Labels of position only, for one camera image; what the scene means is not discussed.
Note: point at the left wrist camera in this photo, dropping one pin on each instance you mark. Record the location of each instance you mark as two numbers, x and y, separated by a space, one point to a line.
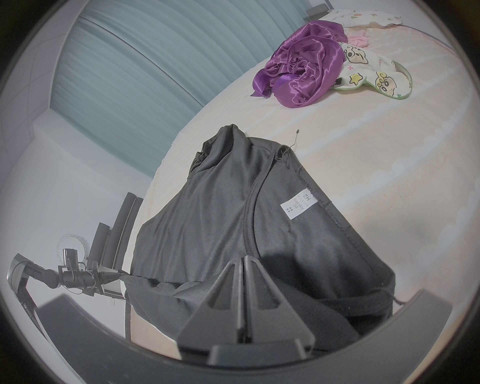
70 257

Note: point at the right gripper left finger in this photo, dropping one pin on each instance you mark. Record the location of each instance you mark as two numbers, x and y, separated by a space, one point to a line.
195 333

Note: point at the white printed pillow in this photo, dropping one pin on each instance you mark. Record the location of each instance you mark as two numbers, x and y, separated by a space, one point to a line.
367 17

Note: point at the black T-shirt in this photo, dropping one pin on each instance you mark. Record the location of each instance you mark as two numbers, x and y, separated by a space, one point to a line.
225 206

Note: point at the black chest of drawers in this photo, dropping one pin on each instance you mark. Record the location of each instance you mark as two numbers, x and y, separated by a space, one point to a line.
120 232

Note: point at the bed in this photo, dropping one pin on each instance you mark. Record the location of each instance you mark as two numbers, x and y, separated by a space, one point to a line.
375 168

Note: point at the blue-green curtain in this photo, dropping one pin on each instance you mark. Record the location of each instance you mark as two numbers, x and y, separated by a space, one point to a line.
131 75

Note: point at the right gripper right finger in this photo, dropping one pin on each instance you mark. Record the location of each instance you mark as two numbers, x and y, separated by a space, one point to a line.
288 332

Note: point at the pink garment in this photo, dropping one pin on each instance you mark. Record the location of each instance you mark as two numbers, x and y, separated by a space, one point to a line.
358 38

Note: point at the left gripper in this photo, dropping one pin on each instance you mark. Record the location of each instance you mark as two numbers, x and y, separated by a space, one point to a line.
80 279

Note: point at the white printed garment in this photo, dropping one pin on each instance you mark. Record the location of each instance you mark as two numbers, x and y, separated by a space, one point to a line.
378 73

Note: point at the purple satin garment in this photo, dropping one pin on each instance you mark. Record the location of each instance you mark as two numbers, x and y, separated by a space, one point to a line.
303 63

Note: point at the grey bedside table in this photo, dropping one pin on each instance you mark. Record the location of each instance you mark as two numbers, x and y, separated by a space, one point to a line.
317 11

